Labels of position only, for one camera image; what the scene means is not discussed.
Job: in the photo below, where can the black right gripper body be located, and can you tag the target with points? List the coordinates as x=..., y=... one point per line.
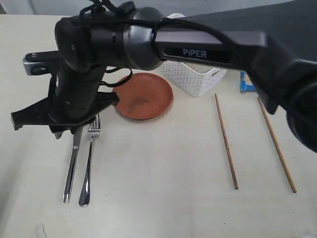
x=40, y=113

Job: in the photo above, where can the silver metal fork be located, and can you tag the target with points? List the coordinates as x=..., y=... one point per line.
x=94, y=131

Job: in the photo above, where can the silver table knife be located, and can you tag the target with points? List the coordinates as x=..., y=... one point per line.
x=71, y=171

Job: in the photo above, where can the brown round plate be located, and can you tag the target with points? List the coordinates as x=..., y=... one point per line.
x=144, y=96

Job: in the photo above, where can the blue chips snack bag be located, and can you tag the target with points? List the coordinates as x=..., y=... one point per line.
x=245, y=83

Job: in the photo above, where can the wooden chopstick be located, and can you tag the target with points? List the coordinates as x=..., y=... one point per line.
x=231, y=165
x=277, y=147

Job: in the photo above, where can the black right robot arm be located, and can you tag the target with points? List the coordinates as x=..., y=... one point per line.
x=276, y=45

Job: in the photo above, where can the white perforated plastic basket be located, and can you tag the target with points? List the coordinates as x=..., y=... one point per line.
x=194, y=79

